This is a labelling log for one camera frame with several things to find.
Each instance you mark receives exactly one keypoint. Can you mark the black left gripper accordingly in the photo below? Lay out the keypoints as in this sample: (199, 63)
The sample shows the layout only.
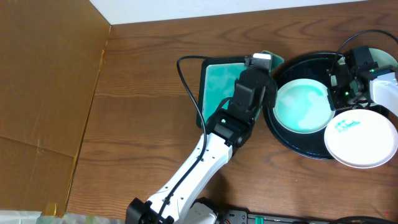
(262, 79)

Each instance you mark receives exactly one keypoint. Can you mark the green yellow scrub sponge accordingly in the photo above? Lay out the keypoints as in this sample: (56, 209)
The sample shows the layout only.
(276, 60)

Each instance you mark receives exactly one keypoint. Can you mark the mint green plate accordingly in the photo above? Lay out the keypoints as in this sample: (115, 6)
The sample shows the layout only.
(302, 106)
(380, 56)

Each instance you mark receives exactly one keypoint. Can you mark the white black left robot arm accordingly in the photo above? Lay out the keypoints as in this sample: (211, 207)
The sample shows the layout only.
(225, 130)

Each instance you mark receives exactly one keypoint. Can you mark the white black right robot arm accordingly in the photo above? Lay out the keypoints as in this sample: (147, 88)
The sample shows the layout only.
(381, 85)

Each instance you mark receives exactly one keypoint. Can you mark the round black serving tray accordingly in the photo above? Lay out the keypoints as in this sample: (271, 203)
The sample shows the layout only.
(311, 66)

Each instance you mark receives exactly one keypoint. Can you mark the black rectangular soap tray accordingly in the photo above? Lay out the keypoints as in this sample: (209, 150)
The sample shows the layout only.
(217, 80)

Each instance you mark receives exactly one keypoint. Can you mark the white plate with green stain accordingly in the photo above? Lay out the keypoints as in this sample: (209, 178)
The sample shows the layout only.
(362, 139)

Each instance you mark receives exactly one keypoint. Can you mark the brown cardboard panel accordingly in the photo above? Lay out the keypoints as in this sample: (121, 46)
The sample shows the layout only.
(51, 54)

